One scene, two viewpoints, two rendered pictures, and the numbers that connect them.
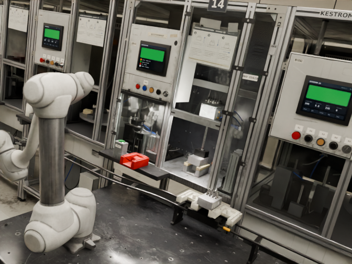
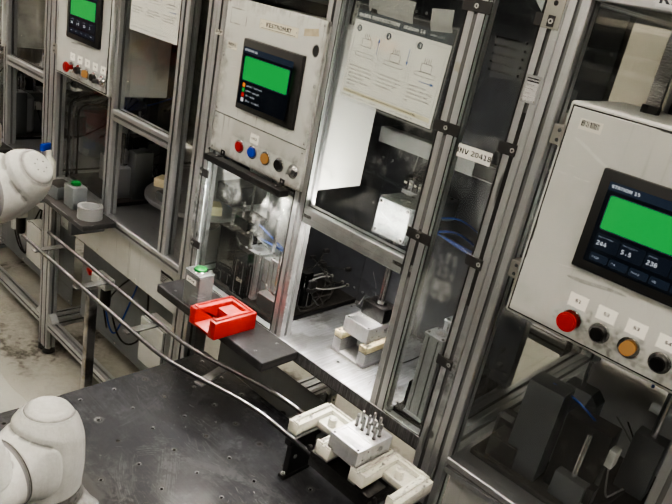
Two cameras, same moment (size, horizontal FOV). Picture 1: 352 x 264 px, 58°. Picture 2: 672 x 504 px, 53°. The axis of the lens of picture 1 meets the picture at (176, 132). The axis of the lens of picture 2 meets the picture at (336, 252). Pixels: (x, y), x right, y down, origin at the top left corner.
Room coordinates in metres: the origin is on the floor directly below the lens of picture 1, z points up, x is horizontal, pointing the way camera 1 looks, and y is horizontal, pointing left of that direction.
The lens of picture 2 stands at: (0.34, -0.33, 1.92)
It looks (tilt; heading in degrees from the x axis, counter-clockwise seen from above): 21 degrees down; 9
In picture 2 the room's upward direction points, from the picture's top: 12 degrees clockwise
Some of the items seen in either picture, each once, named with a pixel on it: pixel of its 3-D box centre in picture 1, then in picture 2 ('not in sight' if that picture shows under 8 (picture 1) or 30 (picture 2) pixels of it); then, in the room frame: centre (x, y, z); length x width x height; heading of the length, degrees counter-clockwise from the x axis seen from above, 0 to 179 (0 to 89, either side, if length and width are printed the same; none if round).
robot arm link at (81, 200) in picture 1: (78, 210); (44, 446); (1.43, 0.40, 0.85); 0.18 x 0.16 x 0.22; 164
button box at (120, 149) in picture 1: (121, 149); (200, 286); (2.14, 0.35, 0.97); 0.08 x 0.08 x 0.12; 59
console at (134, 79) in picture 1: (160, 63); (292, 92); (2.29, 0.20, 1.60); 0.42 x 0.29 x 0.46; 59
